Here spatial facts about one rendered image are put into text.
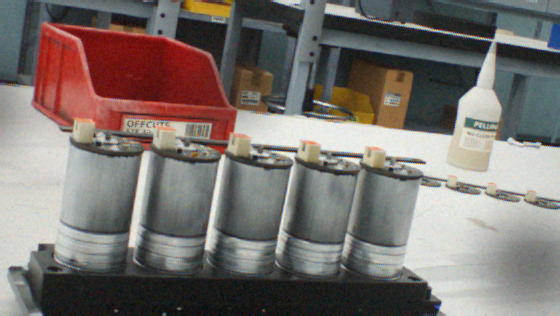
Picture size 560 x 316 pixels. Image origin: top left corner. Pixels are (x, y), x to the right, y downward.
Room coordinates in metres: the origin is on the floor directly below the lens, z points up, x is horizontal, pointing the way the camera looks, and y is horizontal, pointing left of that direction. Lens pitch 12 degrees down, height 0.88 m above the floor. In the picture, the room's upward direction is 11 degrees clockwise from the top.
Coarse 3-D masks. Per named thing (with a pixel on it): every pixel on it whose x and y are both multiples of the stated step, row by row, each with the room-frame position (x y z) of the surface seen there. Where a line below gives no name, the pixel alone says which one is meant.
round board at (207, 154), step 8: (152, 144) 0.33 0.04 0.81; (176, 144) 0.33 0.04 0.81; (192, 144) 0.34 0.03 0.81; (200, 144) 0.34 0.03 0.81; (160, 152) 0.32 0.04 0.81; (168, 152) 0.32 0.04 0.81; (176, 152) 0.32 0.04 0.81; (184, 152) 0.32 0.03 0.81; (192, 152) 0.32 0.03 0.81; (200, 152) 0.33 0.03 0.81; (208, 152) 0.33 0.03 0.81; (216, 152) 0.33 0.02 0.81; (192, 160) 0.32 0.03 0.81; (200, 160) 0.32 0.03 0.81; (208, 160) 0.32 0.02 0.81; (216, 160) 0.32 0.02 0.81
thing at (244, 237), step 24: (240, 168) 0.33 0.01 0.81; (264, 168) 0.33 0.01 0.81; (288, 168) 0.34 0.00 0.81; (240, 192) 0.33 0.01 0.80; (264, 192) 0.33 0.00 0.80; (216, 216) 0.34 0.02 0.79; (240, 216) 0.33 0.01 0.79; (264, 216) 0.33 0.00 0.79; (216, 240) 0.33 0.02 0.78; (240, 240) 0.33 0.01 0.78; (264, 240) 0.33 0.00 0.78; (216, 264) 0.33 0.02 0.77; (240, 264) 0.33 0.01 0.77; (264, 264) 0.33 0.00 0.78
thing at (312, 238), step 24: (312, 168) 0.34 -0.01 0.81; (288, 192) 0.35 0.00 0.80; (312, 192) 0.34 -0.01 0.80; (336, 192) 0.34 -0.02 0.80; (288, 216) 0.35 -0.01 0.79; (312, 216) 0.34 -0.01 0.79; (336, 216) 0.34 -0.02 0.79; (288, 240) 0.35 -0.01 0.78; (312, 240) 0.34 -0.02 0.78; (336, 240) 0.35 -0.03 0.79; (288, 264) 0.34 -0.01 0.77; (312, 264) 0.34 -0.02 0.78; (336, 264) 0.35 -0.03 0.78
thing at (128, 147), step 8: (72, 136) 0.32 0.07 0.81; (96, 136) 0.32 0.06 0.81; (112, 136) 0.33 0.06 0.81; (72, 144) 0.31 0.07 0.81; (80, 144) 0.31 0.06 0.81; (88, 144) 0.31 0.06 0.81; (96, 144) 0.31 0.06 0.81; (120, 144) 0.32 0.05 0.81; (128, 144) 0.32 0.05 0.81; (136, 144) 0.32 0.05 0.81; (104, 152) 0.30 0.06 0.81; (112, 152) 0.30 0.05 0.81; (120, 152) 0.31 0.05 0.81; (128, 152) 0.31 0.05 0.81; (136, 152) 0.31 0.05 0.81
